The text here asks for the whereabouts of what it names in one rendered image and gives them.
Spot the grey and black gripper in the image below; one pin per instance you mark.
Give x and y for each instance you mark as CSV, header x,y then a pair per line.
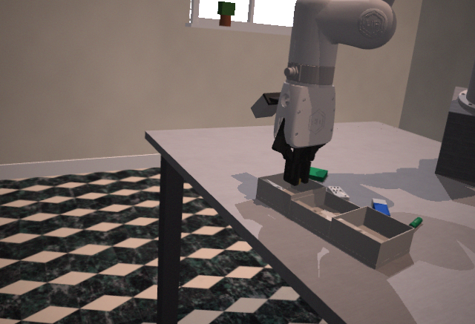
x,y
306,115

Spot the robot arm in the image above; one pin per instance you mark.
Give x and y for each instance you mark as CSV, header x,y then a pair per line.
x,y
317,28

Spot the white domino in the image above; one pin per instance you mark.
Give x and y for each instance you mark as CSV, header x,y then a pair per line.
x,y
338,191

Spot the blue and white eraser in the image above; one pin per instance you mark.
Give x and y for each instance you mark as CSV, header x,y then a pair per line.
x,y
380,205

